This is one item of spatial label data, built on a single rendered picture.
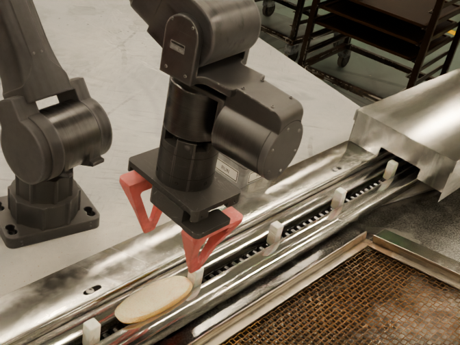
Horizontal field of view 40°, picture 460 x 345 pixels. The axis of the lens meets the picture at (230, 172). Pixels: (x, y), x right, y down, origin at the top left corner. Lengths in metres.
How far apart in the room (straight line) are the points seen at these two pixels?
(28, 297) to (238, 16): 0.35
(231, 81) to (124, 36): 0.88
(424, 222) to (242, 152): 0.51
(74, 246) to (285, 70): 0.71
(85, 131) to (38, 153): 0.06
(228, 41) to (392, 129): 0.52
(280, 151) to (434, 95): 0.66
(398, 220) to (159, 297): 0.43
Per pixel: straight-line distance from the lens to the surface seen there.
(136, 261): 0.73
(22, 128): 0.72
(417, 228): 0.98
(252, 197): 0.86
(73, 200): 0.81
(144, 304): 0.69
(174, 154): 0.59
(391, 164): 1.02
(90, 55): 1.30
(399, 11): 3.07
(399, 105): 1.09
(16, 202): 0.80
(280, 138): 0.53
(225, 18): 0.53
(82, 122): 0.75
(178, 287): 0.71
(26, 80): 0.73
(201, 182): 0.61
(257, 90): 0.54
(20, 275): 0.78
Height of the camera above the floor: 1.35
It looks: 33 degrees down
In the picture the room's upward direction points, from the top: 11 degrees clockwise
